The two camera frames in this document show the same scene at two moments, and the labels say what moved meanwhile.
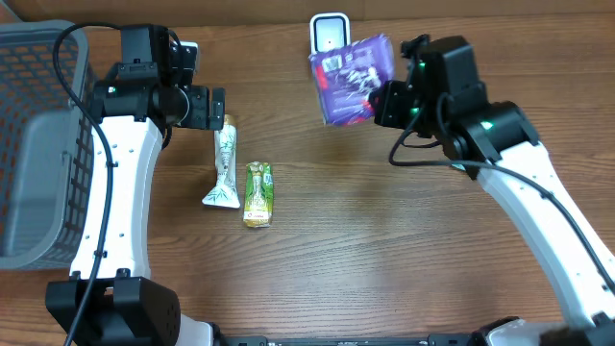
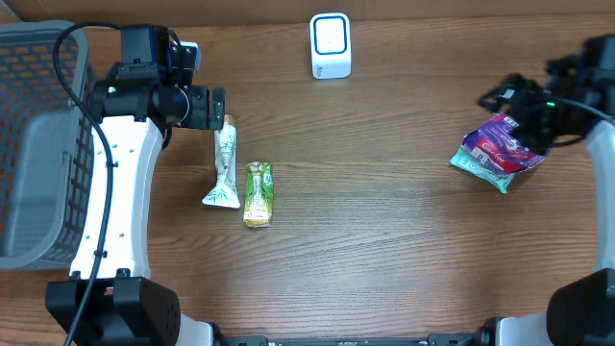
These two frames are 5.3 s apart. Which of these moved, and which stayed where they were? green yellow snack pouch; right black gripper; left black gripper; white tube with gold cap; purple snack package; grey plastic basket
Moved: purple snack package; right black gripper
Stayed: grey plastic basket; green yellow snack pouch; left black gripper; white tube with gold cap
